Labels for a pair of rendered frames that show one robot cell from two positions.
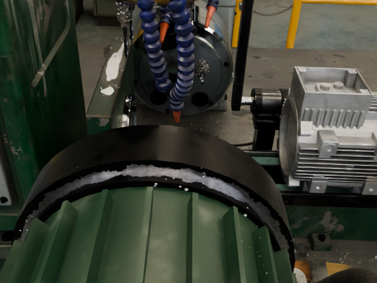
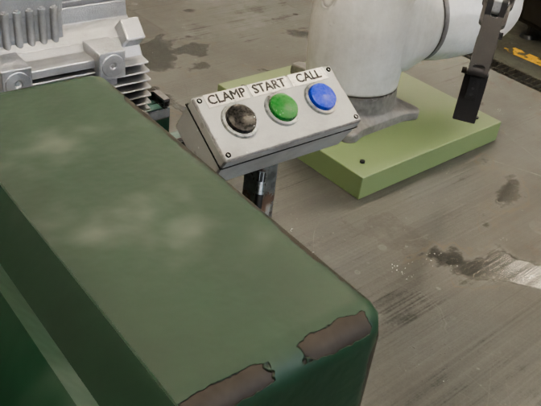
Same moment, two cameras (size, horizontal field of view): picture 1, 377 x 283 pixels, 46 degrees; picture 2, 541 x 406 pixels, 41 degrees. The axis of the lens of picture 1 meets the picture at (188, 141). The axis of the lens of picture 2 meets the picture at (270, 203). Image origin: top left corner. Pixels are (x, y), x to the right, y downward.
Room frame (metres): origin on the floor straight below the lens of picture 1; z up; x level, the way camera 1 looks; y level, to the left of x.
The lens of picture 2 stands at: (-0.01, -0.03, 1.38)
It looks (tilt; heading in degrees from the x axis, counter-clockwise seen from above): 34 degrees down; 319
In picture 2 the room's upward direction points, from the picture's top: 7 degrees clockwise
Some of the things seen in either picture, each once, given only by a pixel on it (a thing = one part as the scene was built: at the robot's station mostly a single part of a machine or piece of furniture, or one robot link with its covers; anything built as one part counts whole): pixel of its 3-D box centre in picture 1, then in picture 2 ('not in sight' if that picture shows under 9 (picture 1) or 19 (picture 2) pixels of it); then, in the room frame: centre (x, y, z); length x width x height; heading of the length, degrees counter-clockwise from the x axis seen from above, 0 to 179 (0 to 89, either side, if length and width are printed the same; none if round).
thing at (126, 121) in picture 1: (130, 131); not in sight; (0.72, 0.12, 1.02); 0.15 x 0.02 x 0.15; 1
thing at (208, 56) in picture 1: (181, 50); not in sight; (1.05, 0.03, 1.04); 0.41 x 0.25 x 0.25; 1
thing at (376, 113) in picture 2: not in sight; (340, 88); (0.78, -0.84, 0.87); 0.22 x 0.18 x 0.06; 4
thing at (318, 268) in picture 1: (303, 270); not in sight; (0.56, -0.24, 0.80); 0.21 x 0.05 x 0.01; 86
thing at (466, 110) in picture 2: not in sight; (470, 96); (0.50, -0.79, 0.99); 0.03 x 0.01 x 0.07; 33
